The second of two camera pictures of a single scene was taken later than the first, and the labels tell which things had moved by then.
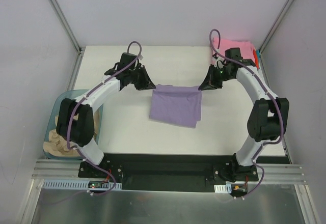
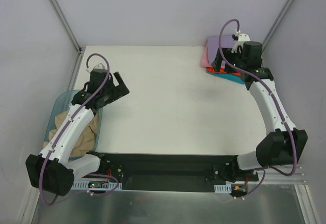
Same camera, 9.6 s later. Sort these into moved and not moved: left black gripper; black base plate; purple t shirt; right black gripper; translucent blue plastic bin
Moved: left black gripper; purple t shirt; right black gripper
Not moved: translucent blue plastic bin; black base plate
